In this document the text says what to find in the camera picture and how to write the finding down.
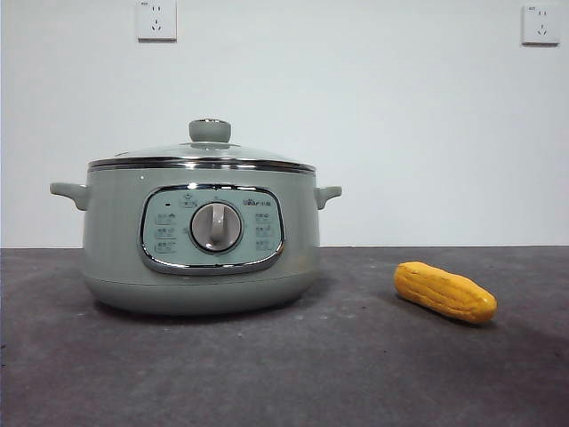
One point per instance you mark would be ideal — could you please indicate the glass lid with green knob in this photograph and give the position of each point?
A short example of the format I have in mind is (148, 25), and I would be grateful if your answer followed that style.
(210, 130)

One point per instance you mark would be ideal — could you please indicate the yellow corn cob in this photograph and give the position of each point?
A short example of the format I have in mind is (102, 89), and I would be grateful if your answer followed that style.
(444, 290)

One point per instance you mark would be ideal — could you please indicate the pale green electric cooking pot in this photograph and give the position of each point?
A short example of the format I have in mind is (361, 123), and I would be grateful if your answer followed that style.
(115, 231)

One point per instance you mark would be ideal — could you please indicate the white wall socket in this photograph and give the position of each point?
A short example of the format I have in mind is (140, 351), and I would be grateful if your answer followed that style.
(156, 20)
(540, 24)

